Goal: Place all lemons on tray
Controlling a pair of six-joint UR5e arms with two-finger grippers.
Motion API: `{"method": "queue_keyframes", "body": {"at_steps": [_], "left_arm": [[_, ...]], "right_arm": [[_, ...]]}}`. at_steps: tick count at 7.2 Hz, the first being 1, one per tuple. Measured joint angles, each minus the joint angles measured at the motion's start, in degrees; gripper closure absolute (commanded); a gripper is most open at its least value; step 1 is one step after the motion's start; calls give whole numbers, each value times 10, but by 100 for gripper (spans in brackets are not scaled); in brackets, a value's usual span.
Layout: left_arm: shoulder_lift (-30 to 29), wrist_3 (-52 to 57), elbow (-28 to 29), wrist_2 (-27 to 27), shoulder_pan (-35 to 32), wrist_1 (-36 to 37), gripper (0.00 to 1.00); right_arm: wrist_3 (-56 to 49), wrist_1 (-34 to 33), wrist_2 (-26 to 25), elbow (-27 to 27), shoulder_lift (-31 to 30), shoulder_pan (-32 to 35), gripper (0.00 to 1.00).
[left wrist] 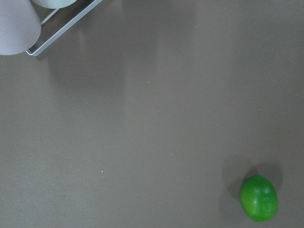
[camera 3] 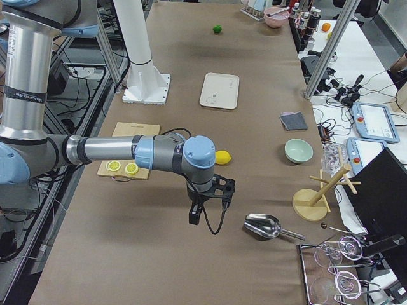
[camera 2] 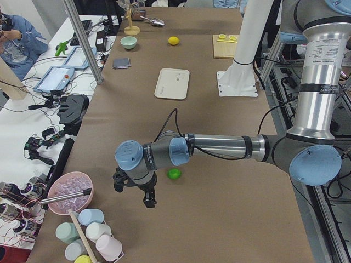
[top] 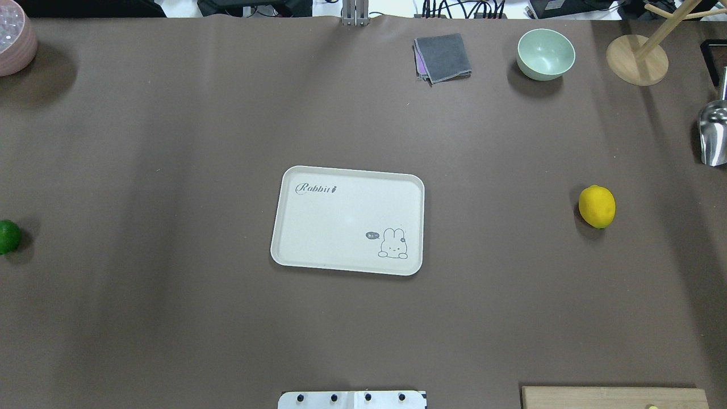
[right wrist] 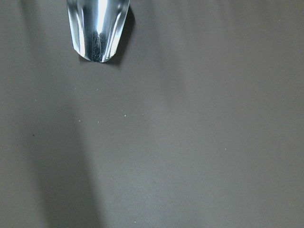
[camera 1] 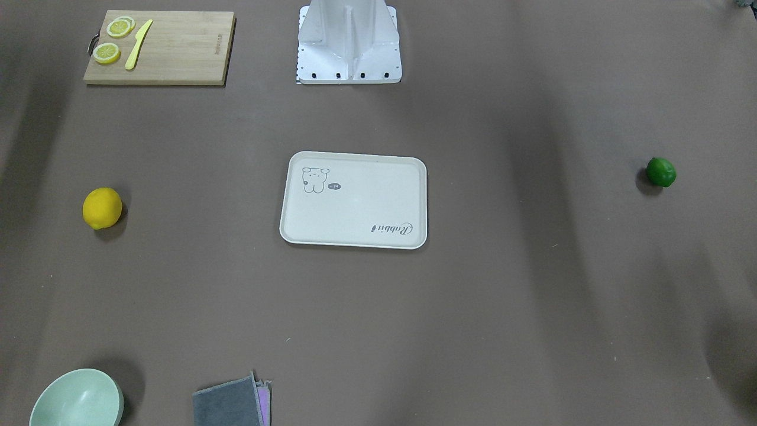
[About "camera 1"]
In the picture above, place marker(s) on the bamboo cutting board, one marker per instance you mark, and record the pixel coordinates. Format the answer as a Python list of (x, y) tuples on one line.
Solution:
[(184, 48)]

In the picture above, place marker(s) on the lemon slice behind upper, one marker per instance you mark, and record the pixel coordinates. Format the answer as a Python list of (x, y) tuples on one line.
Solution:
[(129, 19)]

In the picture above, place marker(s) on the lemon slice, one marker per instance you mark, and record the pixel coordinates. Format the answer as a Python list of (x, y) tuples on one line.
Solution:
[(118, 28), (106, 53), (129, 19)]

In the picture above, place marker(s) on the yellow plastic knife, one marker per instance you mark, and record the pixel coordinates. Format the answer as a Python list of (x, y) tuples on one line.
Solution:
[(132, 59)]

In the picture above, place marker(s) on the white rectangular rabbit tray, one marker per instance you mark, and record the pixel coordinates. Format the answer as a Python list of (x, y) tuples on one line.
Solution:
[(345, 199)]

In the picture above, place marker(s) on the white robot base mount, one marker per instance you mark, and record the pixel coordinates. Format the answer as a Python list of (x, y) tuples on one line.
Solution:
[(348, 42)]

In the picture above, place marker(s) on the grey folded cloth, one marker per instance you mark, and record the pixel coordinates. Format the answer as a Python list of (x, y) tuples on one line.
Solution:
[(233, 403)]

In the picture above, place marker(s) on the yellow lemon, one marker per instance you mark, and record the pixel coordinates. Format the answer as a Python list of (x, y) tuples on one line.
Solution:
[(102, 208)]

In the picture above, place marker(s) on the light green bowl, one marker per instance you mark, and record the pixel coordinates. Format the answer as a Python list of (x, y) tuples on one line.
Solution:
[(80, 397)]

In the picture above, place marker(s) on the purple cloth under grey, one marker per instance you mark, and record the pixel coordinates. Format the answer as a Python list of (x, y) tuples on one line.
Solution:
[(264, 396)]

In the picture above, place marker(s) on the lemon slice lower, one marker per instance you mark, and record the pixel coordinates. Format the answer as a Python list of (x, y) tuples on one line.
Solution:
[(106, 53)]

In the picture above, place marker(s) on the green lime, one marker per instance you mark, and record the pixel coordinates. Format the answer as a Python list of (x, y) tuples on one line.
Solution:
[(660, 172)]

